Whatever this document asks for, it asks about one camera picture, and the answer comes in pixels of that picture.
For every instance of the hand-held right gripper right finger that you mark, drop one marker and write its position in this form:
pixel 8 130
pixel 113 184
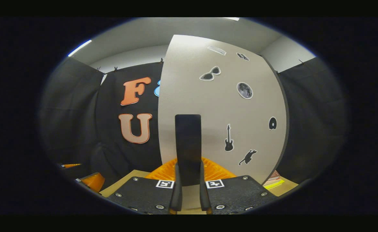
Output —
pixel 204 196

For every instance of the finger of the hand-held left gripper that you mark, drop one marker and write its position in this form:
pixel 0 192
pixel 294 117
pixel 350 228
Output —
pixel 71 165
pixel 94 182

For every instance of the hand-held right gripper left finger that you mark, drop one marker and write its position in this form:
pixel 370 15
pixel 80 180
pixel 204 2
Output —
pixel 176 196

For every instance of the beige cabinet door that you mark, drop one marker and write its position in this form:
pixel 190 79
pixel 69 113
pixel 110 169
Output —
pixel 189 80

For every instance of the black backdrop cloth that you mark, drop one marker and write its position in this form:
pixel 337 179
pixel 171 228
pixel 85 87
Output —
pixel 73 112

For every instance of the yellow notepad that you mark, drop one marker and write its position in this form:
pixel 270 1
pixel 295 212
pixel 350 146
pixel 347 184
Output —
pixel 274 184

